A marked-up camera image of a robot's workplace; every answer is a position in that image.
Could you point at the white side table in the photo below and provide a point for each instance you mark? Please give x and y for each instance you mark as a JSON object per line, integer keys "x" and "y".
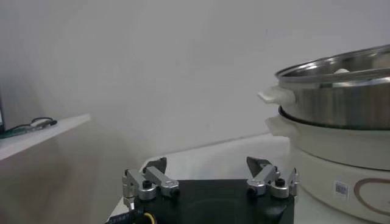
{"x": 45, "y": 134}

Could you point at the white electric cooker base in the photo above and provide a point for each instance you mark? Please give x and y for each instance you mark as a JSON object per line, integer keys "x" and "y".
{"x": 320, "y": 170}

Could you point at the green tool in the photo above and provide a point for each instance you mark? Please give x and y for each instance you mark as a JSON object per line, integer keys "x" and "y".
{"x": 18, "y": 132}

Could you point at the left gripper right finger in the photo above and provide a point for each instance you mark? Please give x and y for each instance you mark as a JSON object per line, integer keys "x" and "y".
{"x": 265, "y": 176}

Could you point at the perforated stainless steamer basket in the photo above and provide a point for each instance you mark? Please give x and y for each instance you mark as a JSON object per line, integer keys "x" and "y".
{"x": 335, "y": 103}

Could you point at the white steamed baozi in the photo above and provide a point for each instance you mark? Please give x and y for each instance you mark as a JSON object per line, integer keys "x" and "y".
{"x": 341, "y": 71}

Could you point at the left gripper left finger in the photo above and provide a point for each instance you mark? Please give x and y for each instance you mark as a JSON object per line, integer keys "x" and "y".
{"x": 164, "y": 182}

